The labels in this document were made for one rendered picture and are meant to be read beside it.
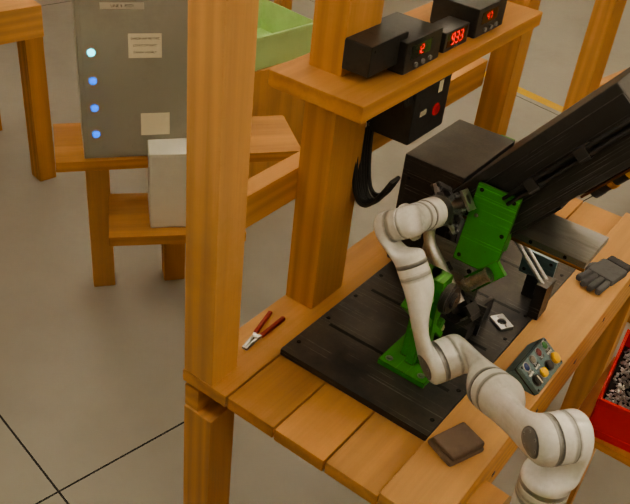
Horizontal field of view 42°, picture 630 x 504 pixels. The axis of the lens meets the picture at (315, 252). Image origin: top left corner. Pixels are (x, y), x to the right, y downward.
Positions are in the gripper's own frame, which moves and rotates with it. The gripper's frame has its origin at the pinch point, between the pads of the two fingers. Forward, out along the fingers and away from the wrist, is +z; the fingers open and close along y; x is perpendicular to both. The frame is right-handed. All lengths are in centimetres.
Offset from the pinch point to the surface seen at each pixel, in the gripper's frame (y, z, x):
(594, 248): -22.8, 23.5, -19.3
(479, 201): -1.3, 3.9, -3.7
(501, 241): -12.4, 3.9, -5.2
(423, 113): 22.9, -5.8, -2.9
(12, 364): 7, -4, 193
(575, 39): 101, 506, 90
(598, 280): -34, 47, -9
